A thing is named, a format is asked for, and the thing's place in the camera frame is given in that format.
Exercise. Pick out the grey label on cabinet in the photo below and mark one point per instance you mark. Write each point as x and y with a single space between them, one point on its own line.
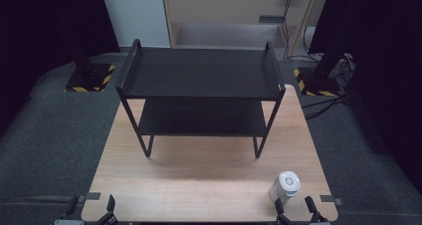
271 19

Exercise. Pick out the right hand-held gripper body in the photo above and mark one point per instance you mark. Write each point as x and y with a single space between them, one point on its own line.
319 223

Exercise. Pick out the white lidded bottle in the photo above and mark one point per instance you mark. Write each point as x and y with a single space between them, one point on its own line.
284 187

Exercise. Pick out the black curtain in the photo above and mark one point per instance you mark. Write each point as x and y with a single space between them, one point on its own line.
381 52
49 22

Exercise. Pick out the black stand with striped base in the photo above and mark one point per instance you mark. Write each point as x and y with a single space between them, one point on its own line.
320 82
87 77

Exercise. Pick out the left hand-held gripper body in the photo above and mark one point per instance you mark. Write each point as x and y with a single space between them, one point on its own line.
69 222

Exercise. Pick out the grey tape strip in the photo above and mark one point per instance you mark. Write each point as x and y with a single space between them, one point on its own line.
94 196
330 199

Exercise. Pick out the black two-tier metal shelf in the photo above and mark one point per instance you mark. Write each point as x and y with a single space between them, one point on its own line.
202 72

